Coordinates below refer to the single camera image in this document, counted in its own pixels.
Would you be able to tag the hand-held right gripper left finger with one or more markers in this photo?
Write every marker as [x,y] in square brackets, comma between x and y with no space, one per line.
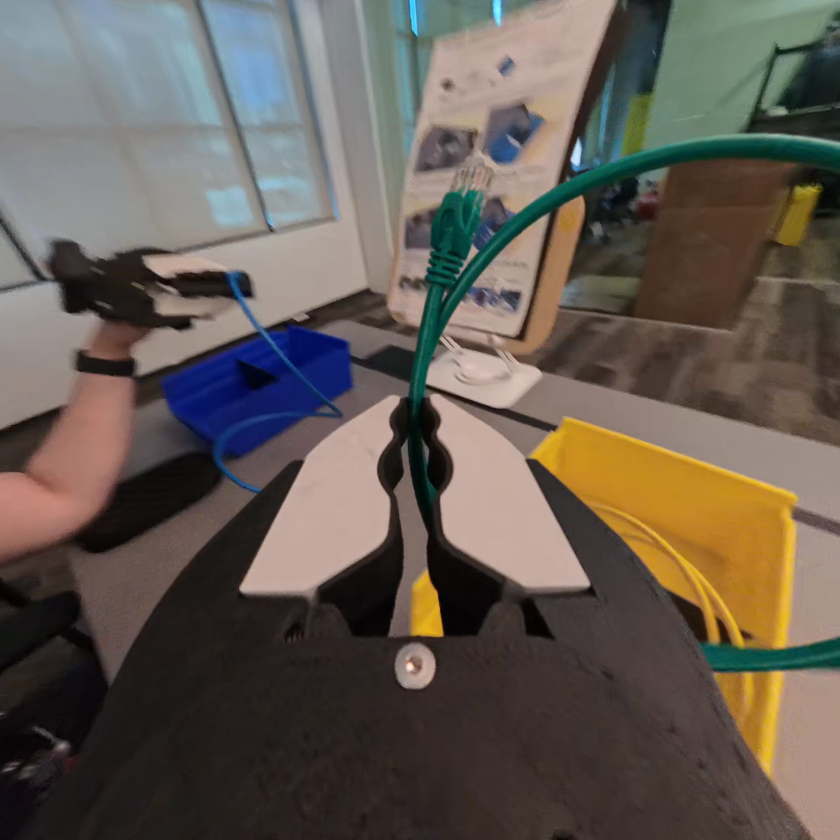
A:
[321,525]

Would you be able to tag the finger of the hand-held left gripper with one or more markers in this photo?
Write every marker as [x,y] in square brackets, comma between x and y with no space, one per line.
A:
[190,307]
[184,266]

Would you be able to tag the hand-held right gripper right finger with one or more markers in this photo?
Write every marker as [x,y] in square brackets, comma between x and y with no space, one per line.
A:
[512,525]

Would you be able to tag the black network switch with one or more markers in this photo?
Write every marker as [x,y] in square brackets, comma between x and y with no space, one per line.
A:
[210,285]

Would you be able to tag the blue plastic bin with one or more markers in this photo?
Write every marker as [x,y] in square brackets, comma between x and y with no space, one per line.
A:
[197,407]

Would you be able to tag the yellow plastic bin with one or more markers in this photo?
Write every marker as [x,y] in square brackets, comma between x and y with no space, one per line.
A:
[656,472]

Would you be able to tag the person's left forearm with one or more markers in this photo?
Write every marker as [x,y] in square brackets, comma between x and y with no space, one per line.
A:
[65,472]

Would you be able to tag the person's left hand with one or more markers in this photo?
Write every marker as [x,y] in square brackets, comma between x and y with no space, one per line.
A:
[115,338]

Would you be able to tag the black wrist watch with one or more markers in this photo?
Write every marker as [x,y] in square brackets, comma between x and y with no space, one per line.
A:
[105,363]

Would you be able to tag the white board stand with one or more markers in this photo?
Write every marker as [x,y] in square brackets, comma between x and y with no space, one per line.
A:
[499,387]

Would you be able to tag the dark rectangular table panel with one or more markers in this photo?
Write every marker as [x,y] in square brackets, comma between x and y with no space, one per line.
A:
[390,362]

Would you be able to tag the brown wooden column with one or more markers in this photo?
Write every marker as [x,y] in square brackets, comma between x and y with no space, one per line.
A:
[709,243]

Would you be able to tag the small yellow container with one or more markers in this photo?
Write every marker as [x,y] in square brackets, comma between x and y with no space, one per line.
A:
[797,213]

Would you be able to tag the black office chair frame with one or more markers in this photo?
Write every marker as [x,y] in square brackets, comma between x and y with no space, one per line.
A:
[39,623]

